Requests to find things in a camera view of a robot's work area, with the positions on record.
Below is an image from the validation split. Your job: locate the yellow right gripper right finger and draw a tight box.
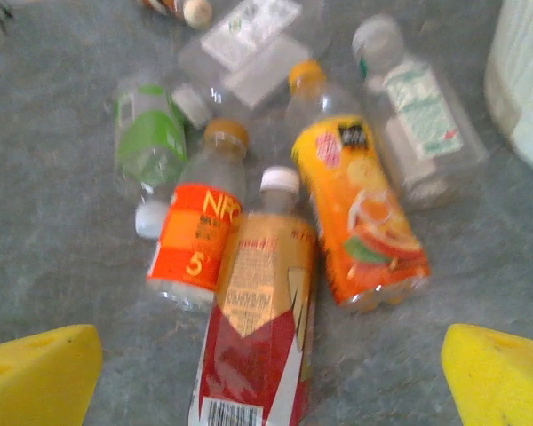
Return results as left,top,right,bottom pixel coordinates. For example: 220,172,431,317
441,323,533,426

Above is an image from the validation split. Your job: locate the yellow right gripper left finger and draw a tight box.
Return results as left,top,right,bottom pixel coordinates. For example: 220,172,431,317
0,324,103,426

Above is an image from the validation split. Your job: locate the orange label bottle amber cap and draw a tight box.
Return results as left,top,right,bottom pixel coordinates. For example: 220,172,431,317
145,118,250,312

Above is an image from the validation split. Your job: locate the yellow orange juice bottle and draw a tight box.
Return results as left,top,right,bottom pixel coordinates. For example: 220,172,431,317
285,59,432,310

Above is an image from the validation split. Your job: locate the red gold label tea bottle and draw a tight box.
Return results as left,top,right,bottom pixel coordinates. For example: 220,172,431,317
187,166,317,426

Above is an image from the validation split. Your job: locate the clear bottle green white label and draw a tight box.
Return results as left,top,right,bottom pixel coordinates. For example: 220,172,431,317
351,15,489,209

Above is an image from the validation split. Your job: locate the white ribbed plastic bin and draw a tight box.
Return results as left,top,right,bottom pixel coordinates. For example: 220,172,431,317
483,0,533,178

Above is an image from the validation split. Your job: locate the flat clear bottle white label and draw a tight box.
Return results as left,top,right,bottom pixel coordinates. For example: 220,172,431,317
172,0,334,130

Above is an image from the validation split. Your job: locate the brown bottle cream cap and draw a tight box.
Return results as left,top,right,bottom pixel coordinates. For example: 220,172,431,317
137,0,214,30

